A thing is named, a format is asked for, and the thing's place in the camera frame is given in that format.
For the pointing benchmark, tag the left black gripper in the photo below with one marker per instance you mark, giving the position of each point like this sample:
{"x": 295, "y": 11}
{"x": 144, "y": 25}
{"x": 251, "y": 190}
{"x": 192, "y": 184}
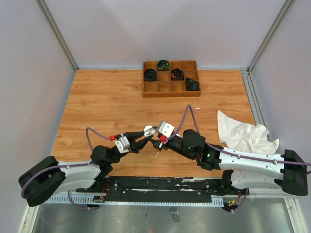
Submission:
{"x": 136, "y": 146}

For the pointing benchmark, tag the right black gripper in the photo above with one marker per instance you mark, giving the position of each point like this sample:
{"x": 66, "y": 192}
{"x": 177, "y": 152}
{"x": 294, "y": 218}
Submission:
{"x": 160, "y": 145}

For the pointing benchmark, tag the white charging case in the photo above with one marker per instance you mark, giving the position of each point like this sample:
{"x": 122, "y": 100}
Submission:
{"x": 149, "y": 131}

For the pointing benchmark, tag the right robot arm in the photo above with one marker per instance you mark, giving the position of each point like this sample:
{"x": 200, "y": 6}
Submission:
{"x": 241, "y": 170}

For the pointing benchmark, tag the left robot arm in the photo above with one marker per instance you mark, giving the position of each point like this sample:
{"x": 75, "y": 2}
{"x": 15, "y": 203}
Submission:
{"x": 50, "y": 176}

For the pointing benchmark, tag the wooden compartment tray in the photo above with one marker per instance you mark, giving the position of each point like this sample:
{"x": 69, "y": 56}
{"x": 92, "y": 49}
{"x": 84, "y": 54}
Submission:
{"x": 170, "y": 79}

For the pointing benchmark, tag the crumpled white cloth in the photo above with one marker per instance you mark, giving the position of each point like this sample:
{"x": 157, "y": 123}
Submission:
{"x": 245, "y": 137}

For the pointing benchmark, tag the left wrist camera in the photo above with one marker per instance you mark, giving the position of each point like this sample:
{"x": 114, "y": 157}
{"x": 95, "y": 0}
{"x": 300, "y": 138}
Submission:
{"x": 122, "y": 144}

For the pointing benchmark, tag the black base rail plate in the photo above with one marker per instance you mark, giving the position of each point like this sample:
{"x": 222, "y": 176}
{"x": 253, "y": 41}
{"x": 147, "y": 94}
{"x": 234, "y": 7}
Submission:
{"x": 161, "y": 189}

